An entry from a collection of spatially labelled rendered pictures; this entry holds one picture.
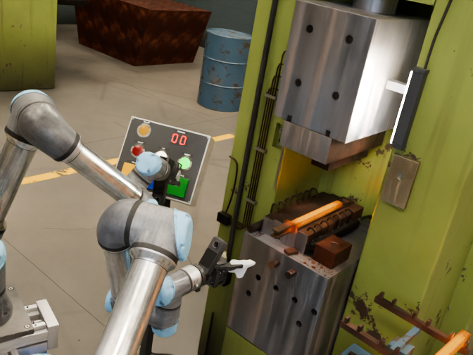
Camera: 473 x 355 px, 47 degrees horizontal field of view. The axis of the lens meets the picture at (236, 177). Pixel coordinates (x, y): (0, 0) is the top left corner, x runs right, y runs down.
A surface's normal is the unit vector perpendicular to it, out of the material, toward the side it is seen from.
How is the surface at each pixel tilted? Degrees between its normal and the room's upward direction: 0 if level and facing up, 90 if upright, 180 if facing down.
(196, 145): 60
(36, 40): 90
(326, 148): 90
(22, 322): 0
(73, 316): 0
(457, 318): 90
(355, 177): 90
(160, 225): 38
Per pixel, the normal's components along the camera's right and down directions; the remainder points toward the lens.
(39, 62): 0.66, 0.40
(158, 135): -0.15, -0.15
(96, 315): 0.16, -0.90
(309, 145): -0.65, 0.20
